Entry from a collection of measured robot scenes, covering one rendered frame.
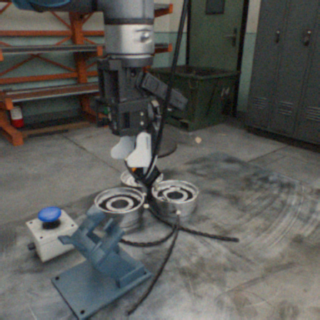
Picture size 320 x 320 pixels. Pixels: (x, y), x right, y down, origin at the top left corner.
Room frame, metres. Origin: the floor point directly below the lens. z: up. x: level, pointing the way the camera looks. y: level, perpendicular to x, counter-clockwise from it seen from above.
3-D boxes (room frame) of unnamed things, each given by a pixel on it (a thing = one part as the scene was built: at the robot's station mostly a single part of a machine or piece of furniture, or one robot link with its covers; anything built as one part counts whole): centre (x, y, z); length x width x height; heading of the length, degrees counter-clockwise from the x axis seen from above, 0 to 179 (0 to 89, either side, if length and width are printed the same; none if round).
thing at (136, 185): (0.66, 0.04, 0.82); 0.10 x 0.10 x 0.04
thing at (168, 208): (0.59, -0.03, 0.82); 0.10 x 0.10 x 0.04
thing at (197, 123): (4.05, -0.41, 0.35); 1.04 x 0.74 x 0.70; 38
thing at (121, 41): (0.50, 0.04, 1.15); 0.08 x 0.08 x 0.05
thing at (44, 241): (0.46, 0.20, 0.82); 0.08 x 0.07 x 0.05; 128
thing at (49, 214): (0.46, 0.20, 0.85); 0.04 x 0.04 x 0.05
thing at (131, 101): (0.50, 0.05, 1.07); 0.09 x 0.08 x 0.12; 131
